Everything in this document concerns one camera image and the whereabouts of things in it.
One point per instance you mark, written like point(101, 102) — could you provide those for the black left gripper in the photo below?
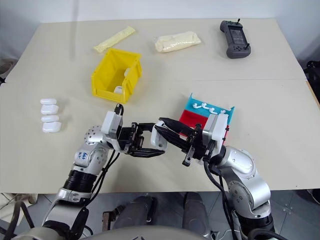
point(131, 138)

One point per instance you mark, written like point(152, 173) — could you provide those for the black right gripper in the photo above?
point(198, 147)

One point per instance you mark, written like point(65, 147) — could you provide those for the white earbud case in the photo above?
point(48, 101)
point(119, 89)
point(51, 127)
point(49, 109)
point(156, 140)
point(50, 118)

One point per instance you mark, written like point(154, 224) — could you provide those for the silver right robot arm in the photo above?
point(242, 162)

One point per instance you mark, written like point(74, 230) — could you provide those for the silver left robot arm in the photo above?
point(85, 160)

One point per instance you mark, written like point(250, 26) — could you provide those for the yellow plastic bin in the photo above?
point(110, 75)

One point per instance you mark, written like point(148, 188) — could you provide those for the blue and red earbud tray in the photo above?
point(195, 117)

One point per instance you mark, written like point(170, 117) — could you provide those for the white earbud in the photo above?
point(222, 112)
point(195, 106)
point(204, 104)
point(212, 110)

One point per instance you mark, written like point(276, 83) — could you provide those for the dark rounded shape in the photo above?
point(136, 212)
point(193, 210)

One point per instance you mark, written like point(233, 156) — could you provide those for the wide pale yellow pouch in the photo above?
point(177, 42)

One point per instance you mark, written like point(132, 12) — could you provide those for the long narrow yellow pouch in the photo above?
point(115, 38)

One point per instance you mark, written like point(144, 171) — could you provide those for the grey handheld remote controller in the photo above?
point(236, 37)

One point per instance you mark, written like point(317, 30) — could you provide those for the black equipment beside table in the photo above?
point(313, 71)

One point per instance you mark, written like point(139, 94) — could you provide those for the grey clutter beside table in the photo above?
point(6, 67)

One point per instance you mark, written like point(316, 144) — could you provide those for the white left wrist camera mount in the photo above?
point(110, 123)

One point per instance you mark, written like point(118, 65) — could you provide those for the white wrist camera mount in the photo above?
point(220, 130)
point(110, 123)

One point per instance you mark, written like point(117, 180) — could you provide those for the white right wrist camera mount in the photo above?
point(220, 130)

